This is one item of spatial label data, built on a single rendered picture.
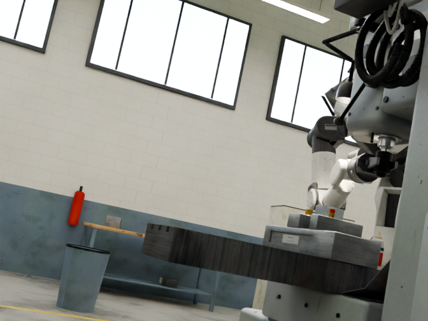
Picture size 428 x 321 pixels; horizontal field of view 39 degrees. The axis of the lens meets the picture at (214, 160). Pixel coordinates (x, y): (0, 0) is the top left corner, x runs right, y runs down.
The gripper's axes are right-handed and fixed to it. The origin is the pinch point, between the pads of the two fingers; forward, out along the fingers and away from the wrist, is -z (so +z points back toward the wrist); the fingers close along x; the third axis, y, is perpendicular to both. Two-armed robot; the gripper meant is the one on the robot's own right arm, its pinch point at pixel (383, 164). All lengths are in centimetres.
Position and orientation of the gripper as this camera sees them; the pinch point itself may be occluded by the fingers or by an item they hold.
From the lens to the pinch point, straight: 179.4
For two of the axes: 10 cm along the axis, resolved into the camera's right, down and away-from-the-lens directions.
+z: -1.3, 1.1, 9.9
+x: 9.7, 2.1, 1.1
